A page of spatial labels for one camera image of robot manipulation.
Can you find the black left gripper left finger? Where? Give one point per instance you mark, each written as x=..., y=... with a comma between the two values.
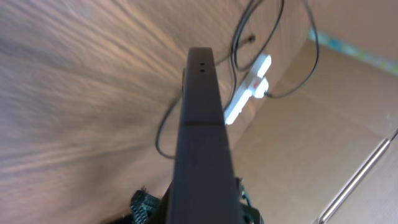
x=143, y=205

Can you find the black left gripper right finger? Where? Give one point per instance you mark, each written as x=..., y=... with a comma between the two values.
x=251, y=215

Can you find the Samsung Galaxy smartphone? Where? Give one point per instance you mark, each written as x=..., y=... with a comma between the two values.
x=204, y=189

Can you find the white charger plug adapter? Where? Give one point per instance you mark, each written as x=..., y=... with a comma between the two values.
x=260, y=87

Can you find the brown cardboard box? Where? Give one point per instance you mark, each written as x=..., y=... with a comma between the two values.
x=296, y=154

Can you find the white power strip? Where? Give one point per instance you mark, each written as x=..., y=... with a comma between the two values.
x=244, y=92

